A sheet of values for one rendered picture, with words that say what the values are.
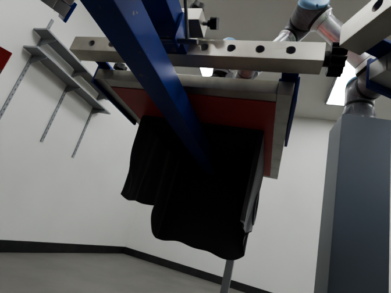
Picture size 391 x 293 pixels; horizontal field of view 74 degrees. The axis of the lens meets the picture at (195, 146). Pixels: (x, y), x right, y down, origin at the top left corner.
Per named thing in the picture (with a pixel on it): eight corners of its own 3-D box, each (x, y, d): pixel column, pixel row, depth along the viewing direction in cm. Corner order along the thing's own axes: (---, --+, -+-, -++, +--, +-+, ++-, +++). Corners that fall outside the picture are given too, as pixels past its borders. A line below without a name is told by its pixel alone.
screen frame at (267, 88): (173, 160, 151) (174, 154, 153) (277, 179, 134) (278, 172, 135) (93, 78, 81) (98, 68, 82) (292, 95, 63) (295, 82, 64)
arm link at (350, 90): (362, 115, 123) (364, 90, 127) (384, 102, 110) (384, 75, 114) (337, 109, 123) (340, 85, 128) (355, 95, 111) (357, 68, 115)
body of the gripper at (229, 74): (225, 95, 95) (233, 68, 99) (203, 93, 97) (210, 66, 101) (228, 106, 102) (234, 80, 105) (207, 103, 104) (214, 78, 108)
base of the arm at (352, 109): (369, 135, 119) (370, 116, 122) (385, 121, 106) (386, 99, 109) (333, 130, 123) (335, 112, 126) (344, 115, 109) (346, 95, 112)
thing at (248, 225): (231, 243, 117) (246, 168, 128) (251, 249, 114) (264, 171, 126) (213, 238, 76) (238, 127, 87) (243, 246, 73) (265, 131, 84)
